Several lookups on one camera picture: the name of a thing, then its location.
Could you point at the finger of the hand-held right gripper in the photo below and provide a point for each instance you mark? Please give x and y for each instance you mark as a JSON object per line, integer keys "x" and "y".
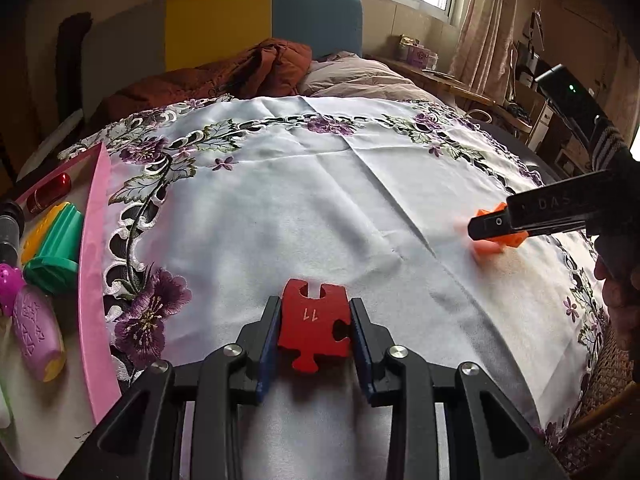
{"x": 487, "y": 225}

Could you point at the purple box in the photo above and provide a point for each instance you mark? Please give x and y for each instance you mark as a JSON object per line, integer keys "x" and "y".
{"x": 420, "y": 55}

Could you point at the dark red metallic tube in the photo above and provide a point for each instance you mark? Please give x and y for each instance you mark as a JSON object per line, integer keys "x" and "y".
{"x": 52, "y": 190}

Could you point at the pink cardboard box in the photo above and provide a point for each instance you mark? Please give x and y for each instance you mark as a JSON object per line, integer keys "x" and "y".
{"x": 95, "y": 260}

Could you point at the wooden side bench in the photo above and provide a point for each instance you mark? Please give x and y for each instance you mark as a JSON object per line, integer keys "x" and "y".
{"x": 440, "y": 82}

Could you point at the rust brown quilted jacket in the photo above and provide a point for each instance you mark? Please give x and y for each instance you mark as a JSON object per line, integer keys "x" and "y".
{"x": 200, "y": 80}

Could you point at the orange plastic block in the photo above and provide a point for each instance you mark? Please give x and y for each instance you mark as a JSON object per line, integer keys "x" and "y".
{"x": 495, "y": 247}

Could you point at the grey yellow blue headboard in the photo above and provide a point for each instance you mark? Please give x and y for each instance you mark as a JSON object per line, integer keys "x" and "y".
{"x": 220, "y": 20}

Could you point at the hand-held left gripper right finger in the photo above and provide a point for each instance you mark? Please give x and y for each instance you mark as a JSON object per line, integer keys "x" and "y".
{"x": 364, "y": 360}

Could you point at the magenta perforated dome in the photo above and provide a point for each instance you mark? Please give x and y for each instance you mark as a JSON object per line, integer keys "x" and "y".
{"x": 10, "y": 285}

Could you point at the beige curtain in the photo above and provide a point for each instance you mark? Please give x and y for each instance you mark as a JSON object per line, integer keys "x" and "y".
{"x": 485, "y": 35}

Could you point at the red puzzle piece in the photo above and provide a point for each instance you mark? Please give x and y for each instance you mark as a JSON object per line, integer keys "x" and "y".
{"x": 310, "y": 325}

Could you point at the wicker chair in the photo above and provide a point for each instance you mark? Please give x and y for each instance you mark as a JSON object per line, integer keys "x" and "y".
{"x": 600, "y": 385}

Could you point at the purple patterned bottle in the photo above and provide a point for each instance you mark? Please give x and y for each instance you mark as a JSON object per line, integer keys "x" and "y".
{"x": 37, "y": 330}

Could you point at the person's right hand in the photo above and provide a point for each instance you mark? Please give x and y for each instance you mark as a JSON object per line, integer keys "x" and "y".
{"x": 625, "y": 305}

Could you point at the green plastic spool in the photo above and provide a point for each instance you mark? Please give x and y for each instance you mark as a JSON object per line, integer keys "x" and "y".
{"x": 57, "y": 255}

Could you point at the pale pink duvet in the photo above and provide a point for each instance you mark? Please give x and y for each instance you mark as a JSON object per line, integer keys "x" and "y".
{"x": 360, "y": 75}

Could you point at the white floral embroidered tablecloth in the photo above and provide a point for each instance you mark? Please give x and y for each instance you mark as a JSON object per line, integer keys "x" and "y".
{"x": 300, "y": 185}

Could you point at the yellow ribbed plastic piece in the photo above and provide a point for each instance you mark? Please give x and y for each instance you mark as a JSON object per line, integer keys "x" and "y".
{"x": 40, "y": 235}

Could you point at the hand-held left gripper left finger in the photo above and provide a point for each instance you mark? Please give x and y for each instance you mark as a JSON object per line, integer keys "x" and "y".
{"x": 266, "y": 355}

